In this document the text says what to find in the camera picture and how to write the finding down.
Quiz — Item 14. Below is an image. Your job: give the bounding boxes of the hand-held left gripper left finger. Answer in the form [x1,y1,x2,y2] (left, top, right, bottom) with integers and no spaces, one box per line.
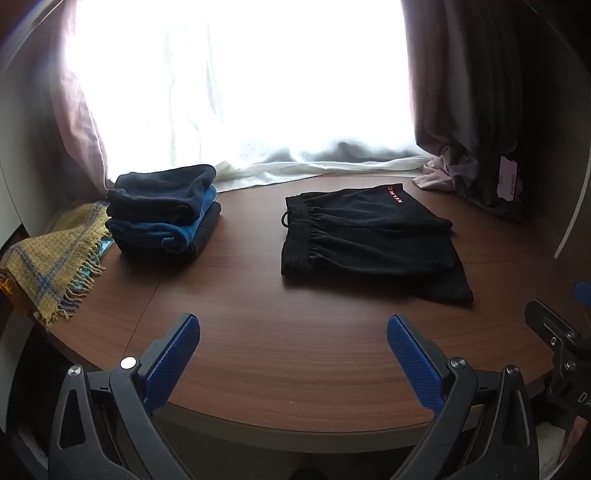
[48,313,201,480]

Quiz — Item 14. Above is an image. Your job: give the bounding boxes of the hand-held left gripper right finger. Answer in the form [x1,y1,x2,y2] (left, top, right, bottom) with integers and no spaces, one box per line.
[387,315,540,480]

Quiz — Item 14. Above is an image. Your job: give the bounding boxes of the black pants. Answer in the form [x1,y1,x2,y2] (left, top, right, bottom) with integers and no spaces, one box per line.
[280,184,475,308]

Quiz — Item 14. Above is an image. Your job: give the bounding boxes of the person's right hand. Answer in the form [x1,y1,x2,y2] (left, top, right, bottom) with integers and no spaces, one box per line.
[558,413,591,464]

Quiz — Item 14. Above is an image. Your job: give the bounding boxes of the blue folded garment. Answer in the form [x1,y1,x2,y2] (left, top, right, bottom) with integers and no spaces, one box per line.
[105,187,218,254]

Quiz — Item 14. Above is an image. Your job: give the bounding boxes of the pink paper tag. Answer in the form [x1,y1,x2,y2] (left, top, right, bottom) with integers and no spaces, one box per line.
[496,156,523,202]

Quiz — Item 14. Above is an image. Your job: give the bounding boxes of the yellow plaid fringed blanket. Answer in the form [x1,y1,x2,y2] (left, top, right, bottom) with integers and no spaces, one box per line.
[0,200,114,330]

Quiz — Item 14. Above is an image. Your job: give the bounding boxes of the white sheer curtain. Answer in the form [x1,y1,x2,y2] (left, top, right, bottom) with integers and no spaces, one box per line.
[65,0,435,193]

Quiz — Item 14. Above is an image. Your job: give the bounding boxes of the pink curtain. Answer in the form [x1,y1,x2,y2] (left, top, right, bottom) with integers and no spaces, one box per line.
[401,0,575,223]
[47,0,117,191]

